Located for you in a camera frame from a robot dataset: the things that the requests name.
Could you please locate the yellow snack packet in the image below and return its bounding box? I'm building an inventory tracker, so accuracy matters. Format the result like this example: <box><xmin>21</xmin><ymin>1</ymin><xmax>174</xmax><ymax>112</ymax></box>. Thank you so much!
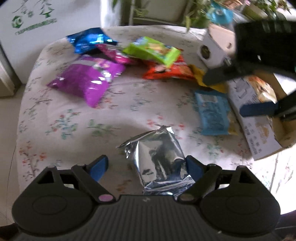
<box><xmin>189</xmin><ymin>64</ymin><xmax>228</xmax><ymax>94</ymax></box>

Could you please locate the white cardboard milk box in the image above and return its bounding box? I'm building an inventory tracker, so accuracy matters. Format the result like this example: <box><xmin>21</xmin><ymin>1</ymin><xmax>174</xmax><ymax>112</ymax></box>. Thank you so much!
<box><xmin>196</xmin><ymin>25</ymin><xmax>296</xmax><ymax>161</ymax></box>

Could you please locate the light blue snack packet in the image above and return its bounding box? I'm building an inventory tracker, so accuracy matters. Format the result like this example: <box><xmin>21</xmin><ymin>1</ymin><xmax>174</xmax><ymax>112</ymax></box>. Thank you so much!
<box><xmin>195</xmin><ymin>90</ymin><xmax>231</xmax><ymax>136</ymax></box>

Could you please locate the red orange snack bag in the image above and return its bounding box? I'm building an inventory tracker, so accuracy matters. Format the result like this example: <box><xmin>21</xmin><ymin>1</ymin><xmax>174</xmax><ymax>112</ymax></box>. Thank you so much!
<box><xmin>142</xmin><ymin>54</ymin><xmax>195</xmax><ymax>80</ymax></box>

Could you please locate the yellow and silver snack bag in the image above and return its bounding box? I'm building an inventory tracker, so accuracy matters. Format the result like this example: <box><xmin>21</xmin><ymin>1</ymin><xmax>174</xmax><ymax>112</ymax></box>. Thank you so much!
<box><xmin>118</xmin><ymin>126</ymin><xmax>195</xmax><ymax>198</ymax></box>

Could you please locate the green America cracker bag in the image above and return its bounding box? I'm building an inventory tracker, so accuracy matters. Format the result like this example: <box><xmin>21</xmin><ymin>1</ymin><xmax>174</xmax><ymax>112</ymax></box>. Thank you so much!
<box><xmin>123</xmin><ymin>36</ymin><xmax>181</xmax><ymax>67</ymax></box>

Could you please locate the purple snack bag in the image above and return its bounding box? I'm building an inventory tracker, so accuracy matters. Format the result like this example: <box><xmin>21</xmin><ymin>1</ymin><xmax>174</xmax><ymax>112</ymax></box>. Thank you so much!
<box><xmin>47</xmin><ymin>55</ymin><xmax>125</xmax><ymax>108</ymax></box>

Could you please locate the pink white snack bag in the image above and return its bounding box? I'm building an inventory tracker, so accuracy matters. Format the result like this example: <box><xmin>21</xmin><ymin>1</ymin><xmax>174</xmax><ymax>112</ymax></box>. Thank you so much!
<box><xmin>96</xmin><ymin>44</ymin><xmax>138</xmax><ymax>65</ymax></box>

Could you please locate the blue foil snack bag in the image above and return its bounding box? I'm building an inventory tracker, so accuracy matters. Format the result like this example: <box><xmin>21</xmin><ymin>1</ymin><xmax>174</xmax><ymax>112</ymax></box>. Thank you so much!
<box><xmin>66</xmin><ymin>28</ymin><xmax>118</xmax><ymax>54</ymax></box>

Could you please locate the croissant bread package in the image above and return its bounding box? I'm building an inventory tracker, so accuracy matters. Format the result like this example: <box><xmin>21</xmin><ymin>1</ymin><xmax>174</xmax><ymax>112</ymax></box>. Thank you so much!
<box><xmin>240</xmin><ymin>75</ymin><xmax>277</xmax><ymax>144</ymax></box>

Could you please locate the green bowl planter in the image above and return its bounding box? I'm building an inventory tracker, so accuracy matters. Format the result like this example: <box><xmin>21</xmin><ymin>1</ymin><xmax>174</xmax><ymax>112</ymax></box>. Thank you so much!
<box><xmin>242</xmin><ymin>4</ymin><xmax>268</xmax><ymax>21</ymax></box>

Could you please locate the blue tape roll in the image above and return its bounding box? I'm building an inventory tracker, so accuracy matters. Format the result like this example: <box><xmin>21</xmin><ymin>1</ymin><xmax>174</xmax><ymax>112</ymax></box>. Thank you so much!
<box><xmin>207</xmin><ymin>1</ymin><xmax>233</xmax><ymax>25</ymax></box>

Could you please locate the pothos plant in white pot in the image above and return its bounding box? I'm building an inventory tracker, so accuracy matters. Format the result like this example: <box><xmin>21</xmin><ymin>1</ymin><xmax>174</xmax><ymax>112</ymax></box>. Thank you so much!
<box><xmin>111</xmin><ymin>1</ymin><xmax>213</xmax><ymax>30</ymax></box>

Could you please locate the floral tablecloth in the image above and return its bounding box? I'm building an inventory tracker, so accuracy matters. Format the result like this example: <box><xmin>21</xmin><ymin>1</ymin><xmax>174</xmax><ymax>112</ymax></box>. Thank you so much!
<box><xmin>16</xmin><ymin>39</ymin><xmax>295</xmax><ymax>213</ymax></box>

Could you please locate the white refrigerator with green print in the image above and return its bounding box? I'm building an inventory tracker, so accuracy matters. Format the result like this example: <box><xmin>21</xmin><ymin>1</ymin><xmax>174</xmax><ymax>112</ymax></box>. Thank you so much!
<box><xmin>1</xmin><ymin>1</ymin><xmax>100</xmax><ymax>83</ymax></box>

